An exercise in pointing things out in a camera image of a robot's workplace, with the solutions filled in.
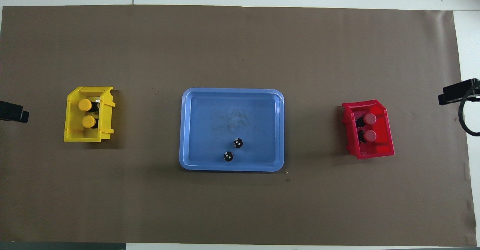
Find brown paper table mat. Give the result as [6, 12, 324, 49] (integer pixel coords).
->
[0, 5, 467, 247]

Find red push button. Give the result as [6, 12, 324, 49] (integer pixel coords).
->
[355, 113, 377, 127]
[357, 129, 377, 144]

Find red plastic bin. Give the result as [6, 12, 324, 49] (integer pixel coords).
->
[341, 100, 395, 160]

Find blue plastic tray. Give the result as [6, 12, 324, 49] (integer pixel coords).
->
[179, 88, 285, 172]

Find yellow plastic bin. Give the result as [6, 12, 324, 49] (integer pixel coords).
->
[63, 86, 116, 142]

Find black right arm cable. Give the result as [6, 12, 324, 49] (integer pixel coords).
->
[458, 81, 480, 136]

